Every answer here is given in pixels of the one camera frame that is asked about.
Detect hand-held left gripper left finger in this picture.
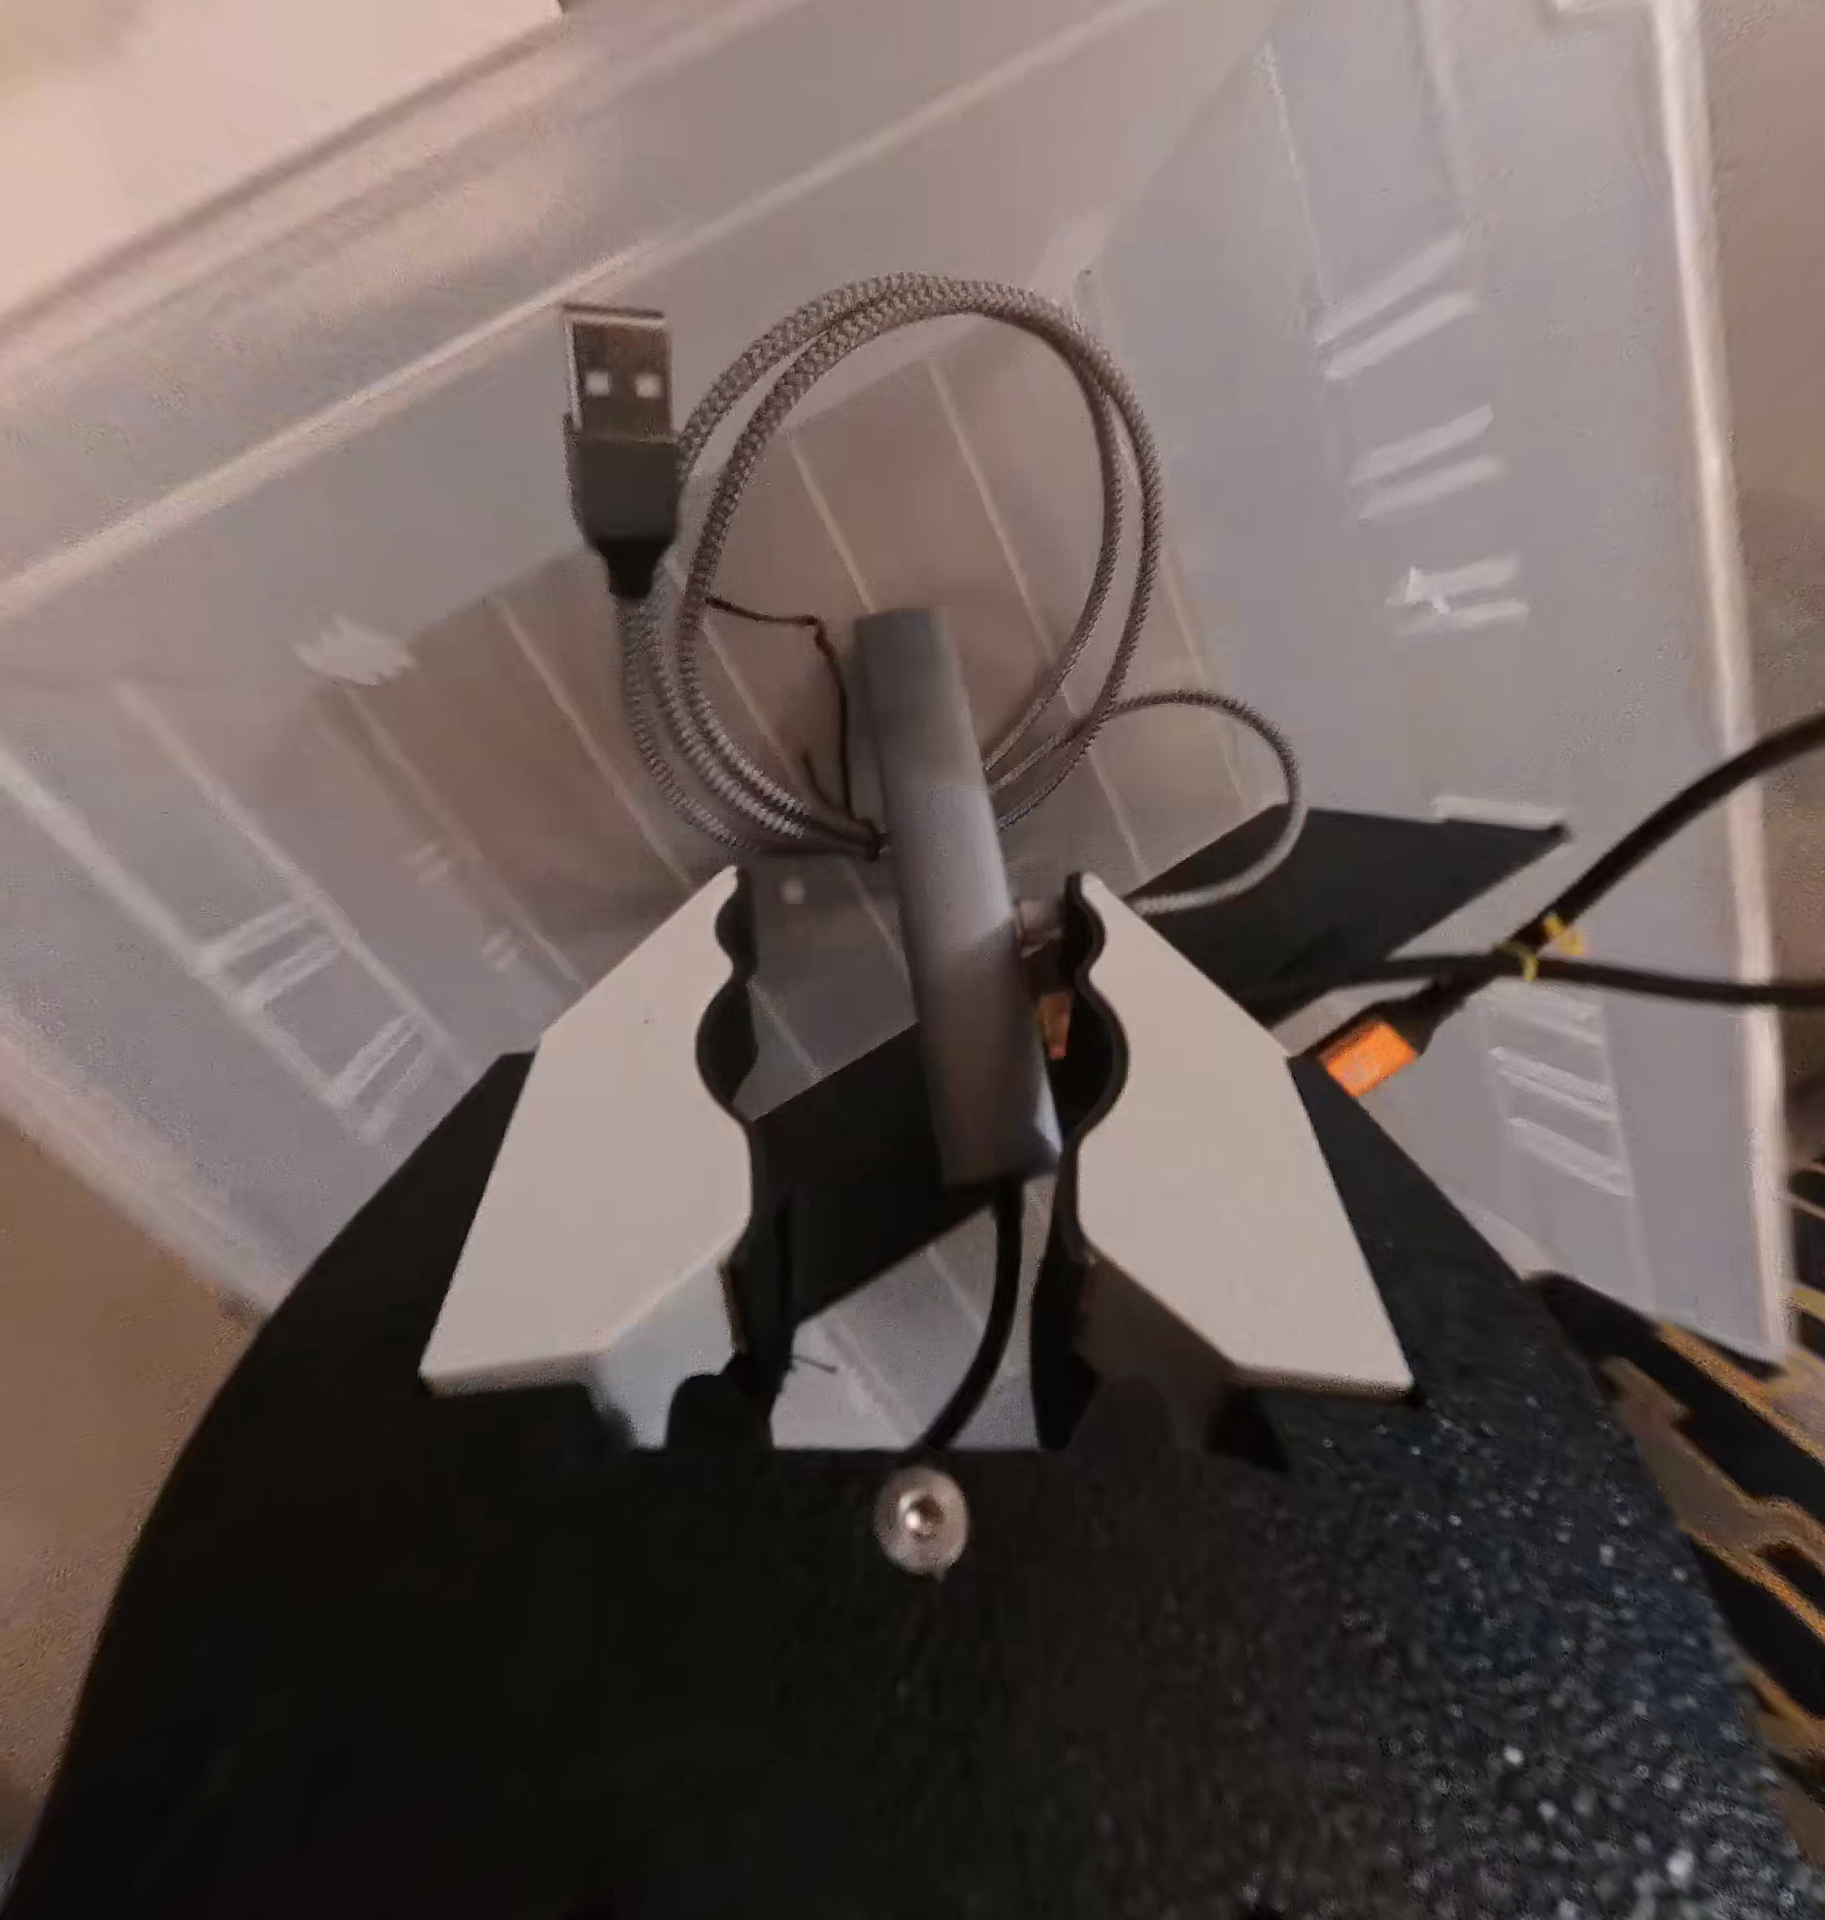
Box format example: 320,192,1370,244
419,867,779,1449

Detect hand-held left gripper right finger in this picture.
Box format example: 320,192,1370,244
1051,874,1413,1449

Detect black usb-c cable orange plugs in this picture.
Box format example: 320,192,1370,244
1022,696,1825,1105

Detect grey usb hub with cable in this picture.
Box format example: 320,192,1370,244
843,604,1070,1453

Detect clear plastic bin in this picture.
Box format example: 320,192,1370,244
0,0,1800,1358

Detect grey braided usb cable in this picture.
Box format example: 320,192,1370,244
557,270,1306,919

